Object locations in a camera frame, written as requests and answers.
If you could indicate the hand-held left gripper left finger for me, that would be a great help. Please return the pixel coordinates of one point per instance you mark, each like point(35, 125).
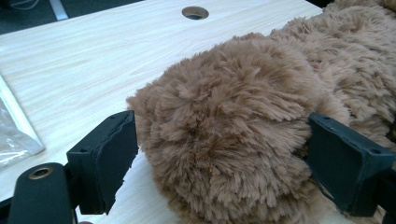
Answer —
point(109, 161)

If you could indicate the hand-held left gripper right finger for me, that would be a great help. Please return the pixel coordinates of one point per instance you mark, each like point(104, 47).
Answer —
point(345, 165)

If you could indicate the clear plastic bag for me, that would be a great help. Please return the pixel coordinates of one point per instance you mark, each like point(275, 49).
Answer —
point(12, 137)

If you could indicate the brown teddy bear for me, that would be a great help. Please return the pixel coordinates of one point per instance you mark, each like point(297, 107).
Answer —
point(243, 124)

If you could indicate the grey metal desk frame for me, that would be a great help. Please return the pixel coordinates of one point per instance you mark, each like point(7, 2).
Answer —
point(59, 9)

